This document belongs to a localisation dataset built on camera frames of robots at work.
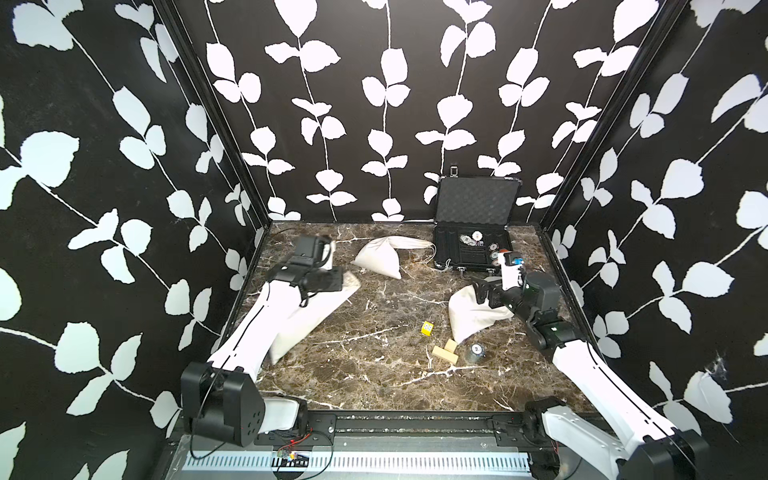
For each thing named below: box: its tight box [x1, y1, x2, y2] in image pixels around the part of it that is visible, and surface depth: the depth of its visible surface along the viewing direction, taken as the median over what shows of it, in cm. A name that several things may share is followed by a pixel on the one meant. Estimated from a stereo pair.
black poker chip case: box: [434, 166, 523, 275], surface depth 113 cm
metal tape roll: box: [470, 342, 486, 357], surface depth 83 cm
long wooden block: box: [432, 345, 459, 364], surface depth 88 cm
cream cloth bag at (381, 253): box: [351, 235, 434, 280], surface depth 105 cm
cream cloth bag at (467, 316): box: [448, 284, 514, 344], surface depth 91 cm
